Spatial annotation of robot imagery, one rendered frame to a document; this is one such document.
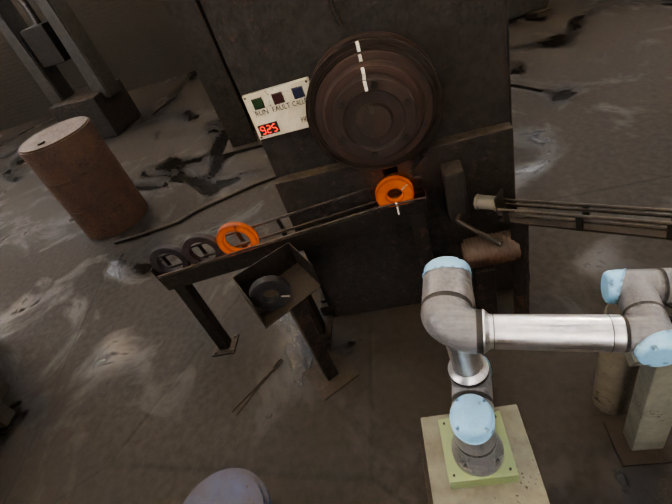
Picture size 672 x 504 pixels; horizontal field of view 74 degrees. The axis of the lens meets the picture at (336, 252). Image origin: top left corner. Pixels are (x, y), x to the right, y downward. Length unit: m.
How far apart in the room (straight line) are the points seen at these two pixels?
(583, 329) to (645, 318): 0.12
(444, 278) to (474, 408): 0.43
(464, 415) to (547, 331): 0.43
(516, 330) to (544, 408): 1.03
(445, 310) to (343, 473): 1.12
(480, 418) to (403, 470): 0.66
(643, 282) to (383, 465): 1.21
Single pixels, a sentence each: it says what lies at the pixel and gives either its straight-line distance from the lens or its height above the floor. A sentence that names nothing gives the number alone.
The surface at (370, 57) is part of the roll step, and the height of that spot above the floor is 1.29.
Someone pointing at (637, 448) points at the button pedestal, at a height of 0.03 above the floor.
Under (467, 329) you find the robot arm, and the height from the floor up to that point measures 0.97.
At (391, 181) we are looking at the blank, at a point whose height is 0.81.
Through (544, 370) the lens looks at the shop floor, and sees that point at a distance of 2.09.
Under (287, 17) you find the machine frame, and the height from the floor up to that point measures 1.44.
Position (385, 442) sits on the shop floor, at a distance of 1.97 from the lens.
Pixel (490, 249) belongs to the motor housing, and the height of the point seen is 0.51.
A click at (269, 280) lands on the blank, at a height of 0.74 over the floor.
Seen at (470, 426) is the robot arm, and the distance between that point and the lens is 1.31.
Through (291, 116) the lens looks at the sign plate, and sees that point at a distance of 1.77.
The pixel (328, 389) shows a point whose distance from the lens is 2.15.
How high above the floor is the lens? 1.74
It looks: 38 degrees down
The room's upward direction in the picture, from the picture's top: 21 degrees counter-clockwise
